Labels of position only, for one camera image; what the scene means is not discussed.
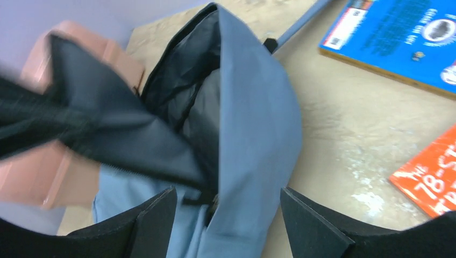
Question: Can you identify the orange treehouse book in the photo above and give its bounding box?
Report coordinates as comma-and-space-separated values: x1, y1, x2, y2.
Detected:
389, 126, 455, 218

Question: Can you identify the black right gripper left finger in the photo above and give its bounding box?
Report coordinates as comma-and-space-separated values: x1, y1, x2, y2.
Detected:
66, 187, 178, 258

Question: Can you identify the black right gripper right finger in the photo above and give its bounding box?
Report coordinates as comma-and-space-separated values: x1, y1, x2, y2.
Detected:
280, 187, 400, 258

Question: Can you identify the blue paperback book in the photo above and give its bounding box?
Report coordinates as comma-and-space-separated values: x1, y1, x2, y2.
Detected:
319, 0, 455, 98

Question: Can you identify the pink plastic storage box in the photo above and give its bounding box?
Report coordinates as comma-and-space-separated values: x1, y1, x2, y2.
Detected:
1, 20, 145, 209

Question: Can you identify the blue grey backpack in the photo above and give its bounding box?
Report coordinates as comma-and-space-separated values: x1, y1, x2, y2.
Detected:
0, 3, 333, 258

